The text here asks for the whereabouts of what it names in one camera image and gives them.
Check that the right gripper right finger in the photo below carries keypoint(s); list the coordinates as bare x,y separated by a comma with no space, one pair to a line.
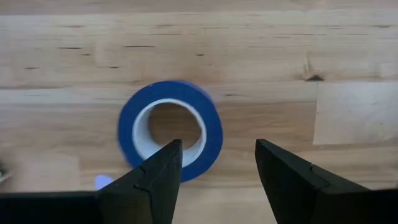
295,193

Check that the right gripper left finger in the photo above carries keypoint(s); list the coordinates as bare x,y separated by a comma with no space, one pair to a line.
149,193

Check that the blue tape roll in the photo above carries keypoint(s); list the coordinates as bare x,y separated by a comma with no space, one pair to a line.
211,124

